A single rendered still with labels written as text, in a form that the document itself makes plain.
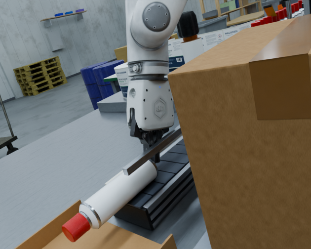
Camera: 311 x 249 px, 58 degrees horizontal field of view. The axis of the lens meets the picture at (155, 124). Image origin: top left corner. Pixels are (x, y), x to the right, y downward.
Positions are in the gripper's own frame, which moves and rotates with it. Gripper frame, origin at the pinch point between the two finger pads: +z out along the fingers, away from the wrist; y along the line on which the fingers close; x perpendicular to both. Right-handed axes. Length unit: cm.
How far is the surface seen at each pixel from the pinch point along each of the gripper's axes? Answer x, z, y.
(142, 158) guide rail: -4.3, -0.6, -7.0
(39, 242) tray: 12.6, 15.6, -19.2
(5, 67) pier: 956, -132, 329
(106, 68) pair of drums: 291, -59, 220
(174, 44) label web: 52, -39, 75
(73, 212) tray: 12.6, 12.2, -11.5
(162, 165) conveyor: 1.1, 3.6, 4.6
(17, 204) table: 37.1, 15.6, -13.5
